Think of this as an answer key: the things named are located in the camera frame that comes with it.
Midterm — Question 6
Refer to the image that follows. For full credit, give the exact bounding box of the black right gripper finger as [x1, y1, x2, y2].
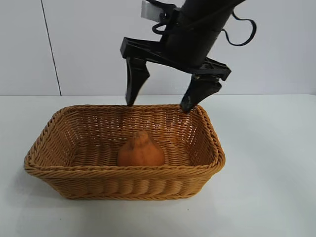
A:
[124, 57, 151, 106]
[180, 74, 222, 112]

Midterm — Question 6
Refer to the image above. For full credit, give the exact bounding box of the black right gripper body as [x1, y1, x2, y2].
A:
[120, 26, 232, 81]

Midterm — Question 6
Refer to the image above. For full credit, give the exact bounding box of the wrinkled orange fruit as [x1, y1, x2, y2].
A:
[117, 130, 165, 167]

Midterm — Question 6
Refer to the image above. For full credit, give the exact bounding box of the woven wicker basket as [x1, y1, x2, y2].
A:
[24, 103, 226, 200]

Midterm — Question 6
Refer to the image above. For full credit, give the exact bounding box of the black camera cable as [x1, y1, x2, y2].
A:
[151, 0, 185, 36]

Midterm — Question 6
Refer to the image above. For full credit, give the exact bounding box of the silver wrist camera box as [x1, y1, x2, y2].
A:
[141, 0, 173, 23]

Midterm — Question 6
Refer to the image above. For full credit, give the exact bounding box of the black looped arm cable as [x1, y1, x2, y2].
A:
[221, 7, 257, 46]

